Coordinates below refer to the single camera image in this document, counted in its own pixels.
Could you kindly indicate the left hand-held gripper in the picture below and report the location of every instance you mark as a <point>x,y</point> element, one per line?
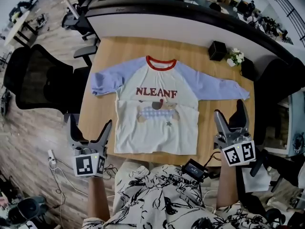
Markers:
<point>83,164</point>

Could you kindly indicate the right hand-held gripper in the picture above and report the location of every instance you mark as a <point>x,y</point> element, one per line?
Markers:
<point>238,154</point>

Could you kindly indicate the white and lilac raglan shirt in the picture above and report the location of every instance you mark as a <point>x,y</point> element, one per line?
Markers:
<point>155,132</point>

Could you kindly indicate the person's left forearm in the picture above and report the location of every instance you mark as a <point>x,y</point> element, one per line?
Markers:
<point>97,197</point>

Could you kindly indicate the person's right forearm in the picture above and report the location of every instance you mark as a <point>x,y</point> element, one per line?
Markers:
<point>227,185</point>

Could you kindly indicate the white power strip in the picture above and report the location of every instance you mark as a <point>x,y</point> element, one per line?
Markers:
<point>50,154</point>

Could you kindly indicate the black screen device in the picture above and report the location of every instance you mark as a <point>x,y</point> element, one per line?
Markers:
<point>194,169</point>

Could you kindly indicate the light blue desk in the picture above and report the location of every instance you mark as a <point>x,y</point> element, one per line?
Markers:
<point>291,128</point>

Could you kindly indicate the white paper sheet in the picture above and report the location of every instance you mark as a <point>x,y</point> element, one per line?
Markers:
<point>257,180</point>

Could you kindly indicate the black pouch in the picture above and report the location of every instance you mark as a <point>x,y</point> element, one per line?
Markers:
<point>247,69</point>

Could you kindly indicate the tall black office chair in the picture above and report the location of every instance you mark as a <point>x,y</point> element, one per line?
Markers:
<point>278,80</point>

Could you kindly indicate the low black office chair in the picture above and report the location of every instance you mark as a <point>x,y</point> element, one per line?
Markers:
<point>286,166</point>

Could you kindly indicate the white potted flower plant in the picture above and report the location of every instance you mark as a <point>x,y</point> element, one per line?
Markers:
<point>234,57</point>

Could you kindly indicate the black square pen holder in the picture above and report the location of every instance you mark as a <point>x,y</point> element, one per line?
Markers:
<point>217,51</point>

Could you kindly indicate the black mesh office chair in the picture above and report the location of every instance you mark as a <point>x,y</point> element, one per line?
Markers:
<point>35,80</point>

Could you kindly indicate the black floor device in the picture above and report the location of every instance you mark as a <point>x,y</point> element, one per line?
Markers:
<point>4,101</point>

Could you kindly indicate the person's black white patterned top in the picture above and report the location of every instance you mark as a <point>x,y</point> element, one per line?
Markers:
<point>162,199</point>

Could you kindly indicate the black office chair with headrest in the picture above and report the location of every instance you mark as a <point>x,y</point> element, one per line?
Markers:
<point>78,23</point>

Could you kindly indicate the white desk partition panel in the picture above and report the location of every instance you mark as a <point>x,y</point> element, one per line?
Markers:
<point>155,25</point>

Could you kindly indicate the round white table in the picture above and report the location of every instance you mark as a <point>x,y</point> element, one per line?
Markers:
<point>16,24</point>

